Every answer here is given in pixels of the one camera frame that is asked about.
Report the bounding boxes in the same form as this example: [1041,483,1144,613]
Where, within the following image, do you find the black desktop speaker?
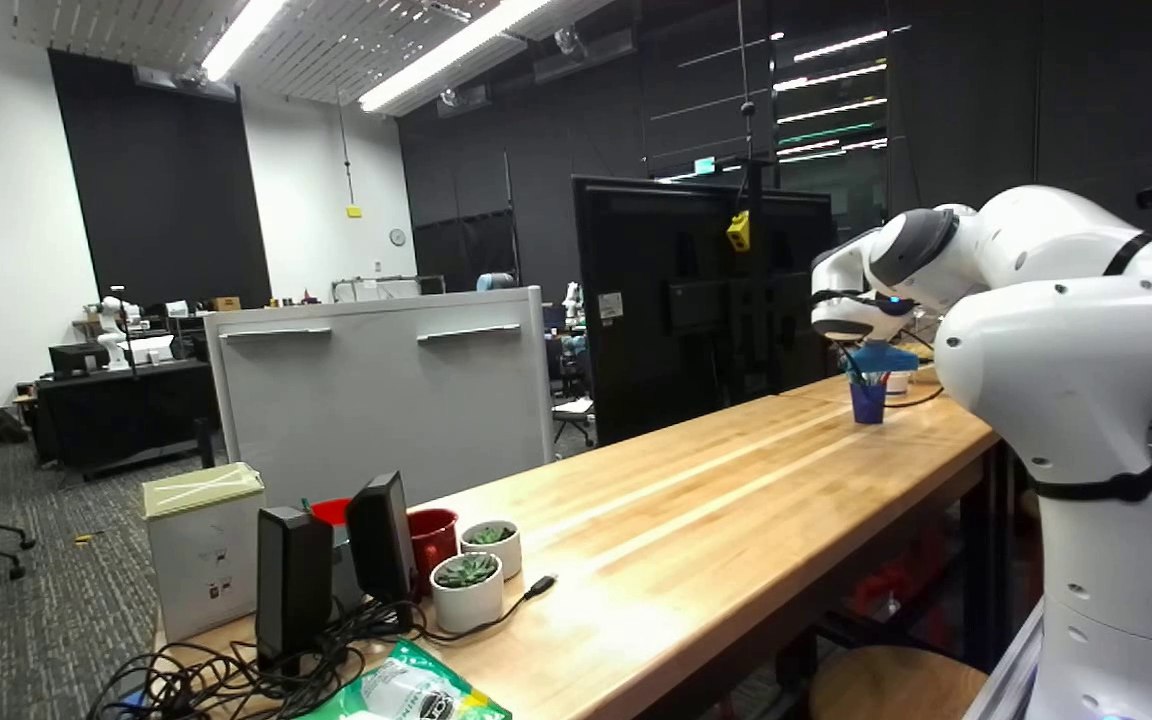
[252,505,335,675]
[345,467,422,622]

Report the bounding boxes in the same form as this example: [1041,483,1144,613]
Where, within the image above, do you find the long ceiling light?
[195,0,292,83]
[355,0,561,115]

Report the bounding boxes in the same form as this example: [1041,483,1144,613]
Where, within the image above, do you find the small white background robot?
[79,291,153,373]

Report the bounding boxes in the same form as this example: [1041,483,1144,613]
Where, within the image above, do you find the red cup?
[403,505,465,585]

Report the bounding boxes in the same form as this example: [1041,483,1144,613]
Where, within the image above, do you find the green plastic packet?
[301,637,517,720]

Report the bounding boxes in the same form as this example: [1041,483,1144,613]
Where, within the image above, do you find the black desk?
[34,357,219,477]

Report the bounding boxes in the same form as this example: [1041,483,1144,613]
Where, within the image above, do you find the blue ribbed plastic cup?
[846,364,897,426]

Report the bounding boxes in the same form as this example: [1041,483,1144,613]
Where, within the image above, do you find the blue box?
[841,341,923,379]

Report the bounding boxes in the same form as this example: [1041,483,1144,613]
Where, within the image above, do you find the white pot with plant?
[456,517,528,580]
[425,546,507,637]

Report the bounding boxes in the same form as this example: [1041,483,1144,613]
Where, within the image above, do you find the black cable with plug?
[422,571,561,638]

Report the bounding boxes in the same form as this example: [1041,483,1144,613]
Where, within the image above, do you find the yellow hanging tag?
[723,205,756,257]

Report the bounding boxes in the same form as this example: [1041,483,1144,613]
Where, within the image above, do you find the round wooden stool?
[809,645,991,720]

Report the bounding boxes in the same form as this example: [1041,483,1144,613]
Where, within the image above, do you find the black wall panel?
[48,46,274,312]

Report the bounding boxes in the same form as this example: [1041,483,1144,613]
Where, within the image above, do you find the grey partition panel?
[200,285,558,507]

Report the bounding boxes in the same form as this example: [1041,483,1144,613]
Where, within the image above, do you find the tangled black cables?
[86,622,382,720]

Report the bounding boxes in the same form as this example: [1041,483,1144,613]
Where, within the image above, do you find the white box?
[140,458,267,645]

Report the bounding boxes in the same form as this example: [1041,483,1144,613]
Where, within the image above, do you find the large black cabinet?
[571,175,846,448]

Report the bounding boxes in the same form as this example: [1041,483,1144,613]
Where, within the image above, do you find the red bowl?
[308,495,355,530]

